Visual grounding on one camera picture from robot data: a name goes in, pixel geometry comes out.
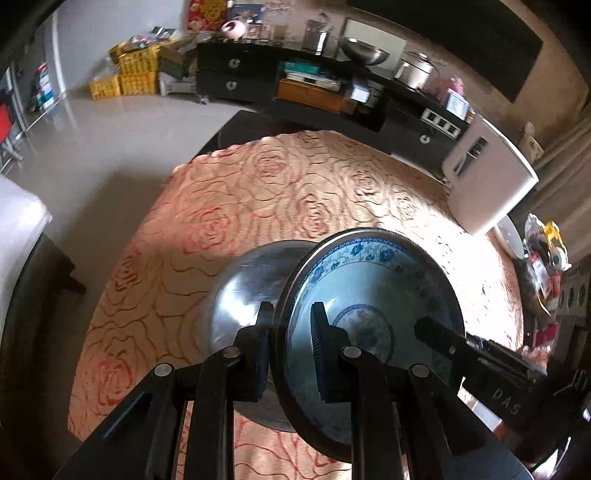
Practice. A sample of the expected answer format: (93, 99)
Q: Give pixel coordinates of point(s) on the white cushioned chair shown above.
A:
(34, 271)

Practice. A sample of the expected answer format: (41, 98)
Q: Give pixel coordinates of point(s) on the red decoration box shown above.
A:
(205, 15)

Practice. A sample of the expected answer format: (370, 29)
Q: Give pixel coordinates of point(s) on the large stainless steel bowl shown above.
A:
(257, 276)

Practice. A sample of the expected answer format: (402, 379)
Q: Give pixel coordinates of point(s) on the steel pot on cabinet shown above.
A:
(414, 69)

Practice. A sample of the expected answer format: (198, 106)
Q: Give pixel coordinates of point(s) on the blue patterned ceramic bowl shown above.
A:
(375, 284)

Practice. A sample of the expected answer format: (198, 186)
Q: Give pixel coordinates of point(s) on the yellow plastic crate lower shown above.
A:
(124, 85)

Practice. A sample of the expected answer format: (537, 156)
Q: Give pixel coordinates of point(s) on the pink round ornament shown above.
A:
(233, 29)

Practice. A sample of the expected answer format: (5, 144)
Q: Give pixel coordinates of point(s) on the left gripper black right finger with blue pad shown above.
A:
(349, 374)

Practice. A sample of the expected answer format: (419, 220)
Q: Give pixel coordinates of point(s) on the white rice cooker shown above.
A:
(488, 176)

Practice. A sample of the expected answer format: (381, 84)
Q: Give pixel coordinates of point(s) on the steel bowl on cabinet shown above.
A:
(362, 52)

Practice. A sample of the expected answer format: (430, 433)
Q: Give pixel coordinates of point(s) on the yellow plastic crate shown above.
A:
(140, 61)
(124, 85)

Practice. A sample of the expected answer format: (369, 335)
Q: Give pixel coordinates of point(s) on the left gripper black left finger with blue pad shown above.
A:
(236, 373)

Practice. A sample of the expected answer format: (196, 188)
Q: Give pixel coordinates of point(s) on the black TV cabinet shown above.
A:
(329, 94)

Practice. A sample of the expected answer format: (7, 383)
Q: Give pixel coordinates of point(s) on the rose patterned orange tablecloth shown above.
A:
(301, 186)

